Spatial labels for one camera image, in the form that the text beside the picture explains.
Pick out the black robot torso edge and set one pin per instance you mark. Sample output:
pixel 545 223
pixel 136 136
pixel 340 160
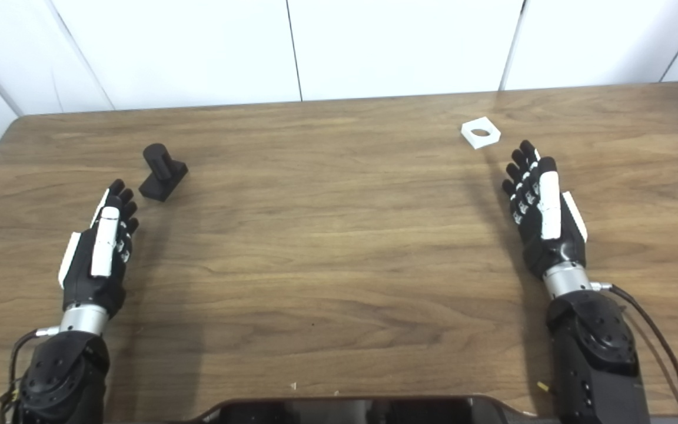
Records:
pixel 345 412

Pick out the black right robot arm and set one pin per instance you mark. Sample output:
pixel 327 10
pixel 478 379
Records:
pixel 598 353

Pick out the white square piece with hole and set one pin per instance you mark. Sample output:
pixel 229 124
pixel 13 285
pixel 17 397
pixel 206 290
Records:
pixel 483 140

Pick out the black peg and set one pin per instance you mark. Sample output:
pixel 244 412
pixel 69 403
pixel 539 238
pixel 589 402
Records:
pixel 162 174

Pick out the white and black left hand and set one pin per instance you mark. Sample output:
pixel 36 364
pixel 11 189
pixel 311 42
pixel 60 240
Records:
pixel 89 277

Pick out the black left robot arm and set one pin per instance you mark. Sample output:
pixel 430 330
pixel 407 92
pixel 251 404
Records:
pixel 62 377

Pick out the white and black right hand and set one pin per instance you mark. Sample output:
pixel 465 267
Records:
pixel 548 235

